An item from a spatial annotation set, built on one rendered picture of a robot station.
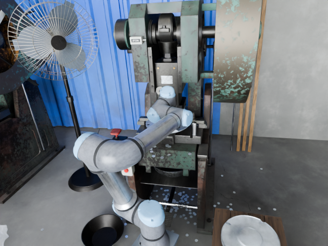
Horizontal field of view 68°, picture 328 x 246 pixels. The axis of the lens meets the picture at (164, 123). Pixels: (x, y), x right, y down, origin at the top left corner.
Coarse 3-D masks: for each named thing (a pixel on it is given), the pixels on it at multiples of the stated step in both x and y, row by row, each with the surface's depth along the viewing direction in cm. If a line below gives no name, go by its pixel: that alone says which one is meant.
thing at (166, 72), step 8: (160, 64) 148; (168, 64) 147; (176, 64) 146; (160, 72) 150; (168, 72) 149; (176, 72) 148; (160, 80) 153; (168, 80) 151; (176, 80) 150; (160, 88) 154; (176, 88) 153; (176, 96) 155; (176, 104) 158
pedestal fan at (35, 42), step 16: (48, 0) 154; (48, 16) 164; (64, 16) 164; (32, 32) 162; (48, 32) 170; (64, 32) 171; (16, 48) 160; (32, 48) 163; (48, 48) 167; (64, 48) 174; (80, 48) 173; (64, 64) 182; (80, 64) 184; (64, 80) 190; (80, 176) 234; (96, 176) 233
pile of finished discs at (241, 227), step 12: (240, 216) 139; (252, 216) 138; (228, 228) 132; (240, 228) 132; (252, 228) 131; (264, 228) 131; (228, 240) 126; (240, 240) 125; (252, 240) 124; (264, 240) 125; (276, 240) 124
